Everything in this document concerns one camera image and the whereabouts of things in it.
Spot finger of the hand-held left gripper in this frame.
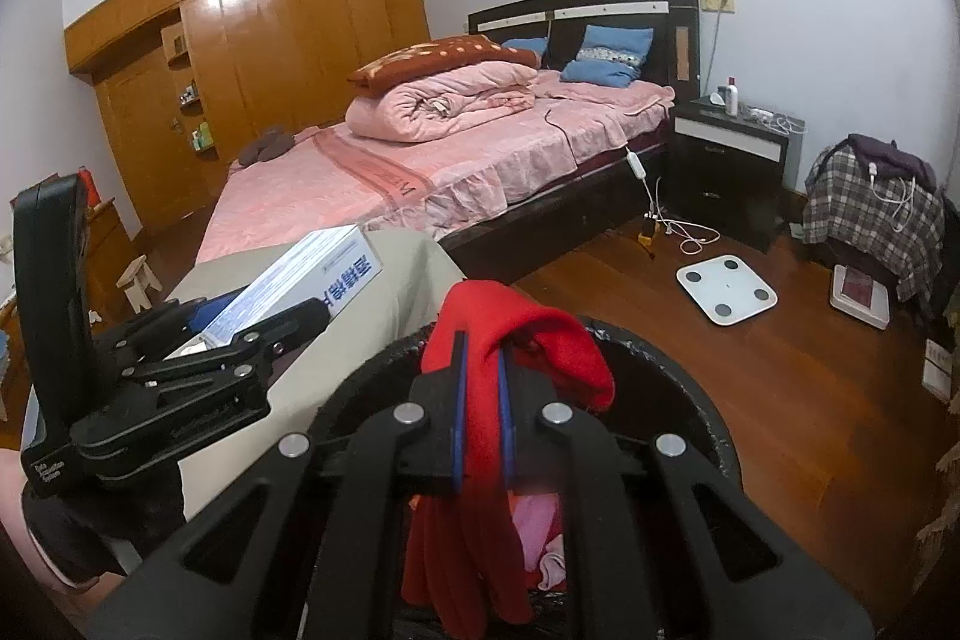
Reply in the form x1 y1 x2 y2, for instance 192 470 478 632
120 297 335 393
91 301 200 372

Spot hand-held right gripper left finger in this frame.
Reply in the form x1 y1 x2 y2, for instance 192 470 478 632
86 331 469 640

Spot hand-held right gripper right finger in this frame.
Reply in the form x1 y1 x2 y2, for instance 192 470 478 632
495 347 875 640

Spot white blue carton box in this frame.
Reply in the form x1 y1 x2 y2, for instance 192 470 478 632
161 225 385 362

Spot red cloth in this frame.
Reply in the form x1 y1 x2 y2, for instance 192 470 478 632
401 280 616 640

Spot black round bin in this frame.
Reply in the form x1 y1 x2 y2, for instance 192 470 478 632
307 310 743 640

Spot person's left forearm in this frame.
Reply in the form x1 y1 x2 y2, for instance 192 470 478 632
0 449 102 618

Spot person's left hand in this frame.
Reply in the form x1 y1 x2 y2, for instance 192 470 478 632
21 456 186 586

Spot small white stool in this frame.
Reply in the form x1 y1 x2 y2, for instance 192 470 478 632
116 254 162 313

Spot wooden side desk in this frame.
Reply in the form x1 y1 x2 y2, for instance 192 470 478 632
82 197 136 326

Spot beige table cloth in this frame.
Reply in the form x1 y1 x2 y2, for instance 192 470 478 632
22 227 466 521

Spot pink cloth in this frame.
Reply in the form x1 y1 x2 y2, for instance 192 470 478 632
510 490 567 592

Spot dark grey clothing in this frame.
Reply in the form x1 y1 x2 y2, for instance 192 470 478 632
238 124 297 165

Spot dark wooden bed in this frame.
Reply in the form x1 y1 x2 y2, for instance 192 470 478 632
196 0 700 289

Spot white bathroom scale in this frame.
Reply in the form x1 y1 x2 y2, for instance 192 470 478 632
676 255 779 330

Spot folded pink duvet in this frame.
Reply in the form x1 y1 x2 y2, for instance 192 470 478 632
345 61 539 144

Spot pink bedsheet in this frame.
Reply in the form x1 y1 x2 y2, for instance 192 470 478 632
196 70 676 266

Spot wooden wardrobe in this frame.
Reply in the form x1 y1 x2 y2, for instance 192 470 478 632
64 0 432 236

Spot brown patterned pillow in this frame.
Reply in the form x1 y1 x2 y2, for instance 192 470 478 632
347 34 541 90

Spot black white nightstand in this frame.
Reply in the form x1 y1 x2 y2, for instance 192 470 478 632
664 95 807 255

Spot white red floor box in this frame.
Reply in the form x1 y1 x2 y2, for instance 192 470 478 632
829 263 892 331

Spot large blue pillow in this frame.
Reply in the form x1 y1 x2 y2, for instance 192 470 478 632
561 25 655 88

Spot plaid covered chair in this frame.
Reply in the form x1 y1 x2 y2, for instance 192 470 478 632
802 136 946 304

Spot white paper carton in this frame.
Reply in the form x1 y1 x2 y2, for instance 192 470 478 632
922 340 957 397

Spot purple garment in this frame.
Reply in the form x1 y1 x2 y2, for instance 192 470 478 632
847 133 938 191

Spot white floor cables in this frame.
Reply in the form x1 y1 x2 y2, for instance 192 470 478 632
626 149 721 255

